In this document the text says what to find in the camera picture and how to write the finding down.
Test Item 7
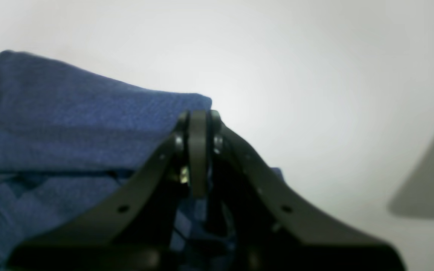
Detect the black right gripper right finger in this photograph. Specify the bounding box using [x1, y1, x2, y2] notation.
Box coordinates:
[209, 110, 405, 271]

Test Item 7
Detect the navy blue t-shirt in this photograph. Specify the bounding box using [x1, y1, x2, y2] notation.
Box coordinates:
[0, 51, 237, 271]

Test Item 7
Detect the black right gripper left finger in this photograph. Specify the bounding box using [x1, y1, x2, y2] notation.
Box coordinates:
[8, 110, 208, 271]

